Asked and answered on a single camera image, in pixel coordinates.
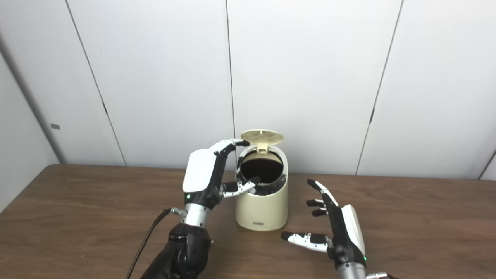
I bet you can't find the cream-colored bin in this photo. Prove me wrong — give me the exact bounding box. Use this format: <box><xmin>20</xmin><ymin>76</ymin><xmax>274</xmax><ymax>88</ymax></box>
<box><xmin>235</xmin><ymin>144</ymin><xmax>289</xmax><ymax>231</ymax></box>

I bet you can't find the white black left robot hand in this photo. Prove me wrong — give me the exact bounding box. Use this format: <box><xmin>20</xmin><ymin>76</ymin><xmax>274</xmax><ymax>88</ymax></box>
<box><xmin>182</xmin><ymin>139</ymin><xmax>256</xmax><ymax>211</ymax></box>

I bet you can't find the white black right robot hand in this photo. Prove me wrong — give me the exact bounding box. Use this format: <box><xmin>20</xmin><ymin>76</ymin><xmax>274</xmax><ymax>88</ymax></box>
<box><xmin>281</xmin><ymin>179</ymin><xmax>367</xmax><ymax>270</ymax></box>

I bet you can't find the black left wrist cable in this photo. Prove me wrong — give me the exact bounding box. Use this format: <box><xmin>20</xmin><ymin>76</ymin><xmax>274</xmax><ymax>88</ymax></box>
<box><xmin>125</xmin><ymin>207</ymin><xmax>188</xmax><ymax>279</ymax></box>

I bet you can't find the round cream bin lid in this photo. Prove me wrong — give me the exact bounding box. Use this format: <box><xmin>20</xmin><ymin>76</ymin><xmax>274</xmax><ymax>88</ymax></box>
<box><xmin>241</xmin><ymin>129</ymin><xmax>284</xmax><ymax>154</ymax></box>

